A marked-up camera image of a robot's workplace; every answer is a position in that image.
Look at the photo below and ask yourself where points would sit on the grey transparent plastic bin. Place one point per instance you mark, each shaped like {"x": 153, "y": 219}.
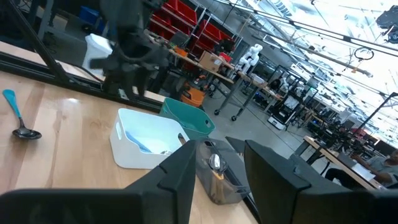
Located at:
{"x": 227, "y": 189}

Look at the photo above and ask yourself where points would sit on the white humanoid robot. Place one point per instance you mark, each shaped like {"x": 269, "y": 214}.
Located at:
{"x": 250, "y": 57}

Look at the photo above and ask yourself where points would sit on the wooden workbench black legs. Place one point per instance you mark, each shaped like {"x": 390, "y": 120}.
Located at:
{"x": 217, "y": 73}

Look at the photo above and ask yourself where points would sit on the teal plastic bin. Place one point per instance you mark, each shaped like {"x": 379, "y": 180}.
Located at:
{"x": 186, "y": 118}

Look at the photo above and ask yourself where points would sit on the wooden desk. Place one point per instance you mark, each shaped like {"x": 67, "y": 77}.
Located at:
{"x": 335, "y": 160}

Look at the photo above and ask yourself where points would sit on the blue crate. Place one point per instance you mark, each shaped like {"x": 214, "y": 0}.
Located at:
{"x": 90, "y": 15}

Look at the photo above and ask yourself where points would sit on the orange shop vacuum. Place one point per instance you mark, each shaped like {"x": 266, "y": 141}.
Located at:
{"x": 192, "y": 95}

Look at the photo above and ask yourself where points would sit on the person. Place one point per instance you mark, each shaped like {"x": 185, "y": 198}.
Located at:
{"x": 379, "y": 169}

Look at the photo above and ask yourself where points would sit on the red storage bin rack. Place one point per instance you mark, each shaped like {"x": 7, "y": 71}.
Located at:
{"x": 186, "y": 12}

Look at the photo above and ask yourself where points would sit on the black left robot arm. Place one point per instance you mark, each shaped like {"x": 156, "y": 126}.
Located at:
{"x": 124, "y": 14}

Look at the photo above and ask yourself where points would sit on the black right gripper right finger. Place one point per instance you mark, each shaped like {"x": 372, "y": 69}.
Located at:
{"x": 295, "y": 193}

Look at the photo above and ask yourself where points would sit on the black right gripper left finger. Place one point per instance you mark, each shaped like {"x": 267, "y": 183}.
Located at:
{"x": 149, "y": 199}

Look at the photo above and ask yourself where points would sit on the cardboard box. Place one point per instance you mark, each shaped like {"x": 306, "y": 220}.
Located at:
{"x": 211, "y": 60}

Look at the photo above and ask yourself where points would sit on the black aluminium table frame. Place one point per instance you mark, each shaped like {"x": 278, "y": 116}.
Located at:
{"x": 37, "y": 46}

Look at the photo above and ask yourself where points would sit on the white waste bin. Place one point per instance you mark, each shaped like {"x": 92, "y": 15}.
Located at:
{"x": 96, "y": 51}

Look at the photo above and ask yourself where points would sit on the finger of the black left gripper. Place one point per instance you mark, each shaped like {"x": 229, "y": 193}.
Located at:
{"x": 112, "y": 82}
{"x": 140, "y": 82}

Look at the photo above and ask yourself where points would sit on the white plastic bin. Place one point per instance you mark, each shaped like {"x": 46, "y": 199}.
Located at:
{"x": 136, "y": 155}

